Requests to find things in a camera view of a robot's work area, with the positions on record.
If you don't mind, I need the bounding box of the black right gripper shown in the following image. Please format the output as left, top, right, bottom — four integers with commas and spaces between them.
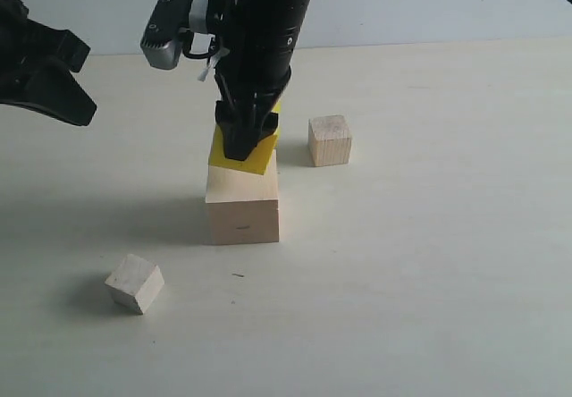
214, 34, 297, 161

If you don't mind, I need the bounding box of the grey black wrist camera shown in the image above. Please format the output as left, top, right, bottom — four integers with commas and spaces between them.
140, 0, 225, 71

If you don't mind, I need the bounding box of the yellow painted wooden cube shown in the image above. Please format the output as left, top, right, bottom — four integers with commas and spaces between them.
208, 124, 280, 175

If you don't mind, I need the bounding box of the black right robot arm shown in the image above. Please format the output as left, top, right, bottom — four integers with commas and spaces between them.
214, 0, 310, 161

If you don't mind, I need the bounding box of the medium grained wooden cube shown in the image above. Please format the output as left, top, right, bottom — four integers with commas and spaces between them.
308, 115, 352, 167

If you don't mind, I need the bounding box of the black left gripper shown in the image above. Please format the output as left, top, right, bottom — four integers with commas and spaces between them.
1, 0, 97, 126

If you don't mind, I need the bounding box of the large natural wooden cube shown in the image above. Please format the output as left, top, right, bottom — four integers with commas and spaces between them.
205, 153, 280, 245

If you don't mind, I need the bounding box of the small pale wooden cube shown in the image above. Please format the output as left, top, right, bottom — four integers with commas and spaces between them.
105, 254, 164, 315

